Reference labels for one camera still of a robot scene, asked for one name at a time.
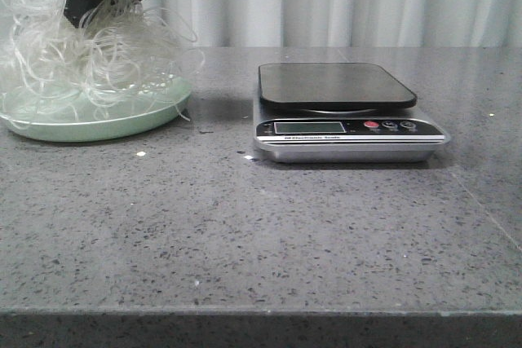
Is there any white vermicelli bundle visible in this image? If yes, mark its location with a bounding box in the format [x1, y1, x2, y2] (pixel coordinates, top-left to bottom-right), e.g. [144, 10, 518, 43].
[1, 0, 205, 107]

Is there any white pleated curtain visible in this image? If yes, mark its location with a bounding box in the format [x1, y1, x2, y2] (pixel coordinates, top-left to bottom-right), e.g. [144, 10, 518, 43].
[145, 0, 521, 47]

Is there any light green plate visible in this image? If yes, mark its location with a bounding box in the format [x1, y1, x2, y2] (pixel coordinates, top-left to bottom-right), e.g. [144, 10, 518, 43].
[1, 77, 192, 143]

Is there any black silver kitchen scale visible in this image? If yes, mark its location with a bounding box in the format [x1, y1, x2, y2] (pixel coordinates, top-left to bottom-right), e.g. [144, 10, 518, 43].
[253, 63, 450, 163]

